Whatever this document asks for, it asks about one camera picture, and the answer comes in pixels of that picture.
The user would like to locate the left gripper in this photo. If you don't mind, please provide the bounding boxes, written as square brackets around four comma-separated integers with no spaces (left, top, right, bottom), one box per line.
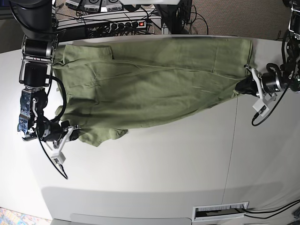
[244,64,277,103]

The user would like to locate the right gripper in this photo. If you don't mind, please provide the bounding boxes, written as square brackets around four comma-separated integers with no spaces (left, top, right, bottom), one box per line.
[42,125,80,153]

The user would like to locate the green T-shirt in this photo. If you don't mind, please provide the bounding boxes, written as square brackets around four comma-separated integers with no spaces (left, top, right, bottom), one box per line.
[53,37,253,147]

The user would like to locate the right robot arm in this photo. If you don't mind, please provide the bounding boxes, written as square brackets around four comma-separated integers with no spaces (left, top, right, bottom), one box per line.
[9,0,253,146]

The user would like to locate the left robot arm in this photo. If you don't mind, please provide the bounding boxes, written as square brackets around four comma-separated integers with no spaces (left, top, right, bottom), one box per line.
[235,0,300,103]

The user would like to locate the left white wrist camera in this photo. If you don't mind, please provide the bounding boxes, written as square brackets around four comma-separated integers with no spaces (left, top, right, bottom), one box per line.
[253,99,270,117]

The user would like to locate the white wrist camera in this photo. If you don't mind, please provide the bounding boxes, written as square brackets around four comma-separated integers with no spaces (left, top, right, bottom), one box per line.
[253,99,270,117]
[50,151,66,165]

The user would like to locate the black camera cable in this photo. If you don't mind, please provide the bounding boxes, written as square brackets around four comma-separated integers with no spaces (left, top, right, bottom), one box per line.
[251,90,289,127]
[37,135,69,180]

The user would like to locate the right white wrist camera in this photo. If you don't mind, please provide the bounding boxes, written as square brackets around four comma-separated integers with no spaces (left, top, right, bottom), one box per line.
[50,151,66,165]

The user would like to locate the black cables at table corner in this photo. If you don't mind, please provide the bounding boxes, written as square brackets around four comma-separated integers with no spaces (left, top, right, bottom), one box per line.
[243,200,300,220]

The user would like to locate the table cable grommet slot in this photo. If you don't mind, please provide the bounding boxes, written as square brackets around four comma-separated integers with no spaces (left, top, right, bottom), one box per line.
[192,202,249,222]

